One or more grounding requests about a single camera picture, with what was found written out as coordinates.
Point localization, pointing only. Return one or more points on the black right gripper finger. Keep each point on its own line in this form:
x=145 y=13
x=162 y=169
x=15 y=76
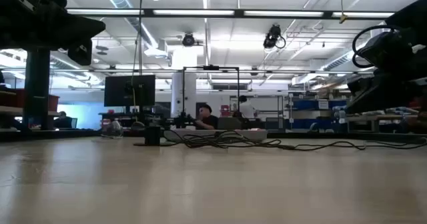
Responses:
x=362 y=95

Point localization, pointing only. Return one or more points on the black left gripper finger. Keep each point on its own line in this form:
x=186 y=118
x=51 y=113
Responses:
x=90 y=29

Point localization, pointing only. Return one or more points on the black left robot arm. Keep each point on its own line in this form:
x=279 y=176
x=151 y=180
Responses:
x=20 y=17

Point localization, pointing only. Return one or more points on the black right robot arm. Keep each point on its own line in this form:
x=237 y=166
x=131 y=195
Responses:
x=400 y=44

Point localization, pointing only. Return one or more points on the black computer monitor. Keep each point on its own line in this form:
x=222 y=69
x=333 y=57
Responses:
x=115 y=90

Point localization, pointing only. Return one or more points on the red storage bins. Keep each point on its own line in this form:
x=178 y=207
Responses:
x=53 y=102

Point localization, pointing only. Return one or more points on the clear safety glasses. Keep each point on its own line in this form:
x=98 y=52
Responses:
x=111 y=129

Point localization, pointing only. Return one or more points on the grey plastic tool case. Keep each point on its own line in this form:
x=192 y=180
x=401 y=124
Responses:
x=253 y=134

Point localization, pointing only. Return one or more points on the LED light bar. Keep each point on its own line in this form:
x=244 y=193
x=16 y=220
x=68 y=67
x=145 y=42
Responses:
x=240 y=13

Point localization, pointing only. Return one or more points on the black ceiling camera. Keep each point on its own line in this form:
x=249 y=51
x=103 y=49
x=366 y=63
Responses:
x=273 y=36
x=188 y=39

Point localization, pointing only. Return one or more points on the black gantry frame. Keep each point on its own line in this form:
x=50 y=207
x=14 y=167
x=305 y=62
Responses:
x=211 y=67

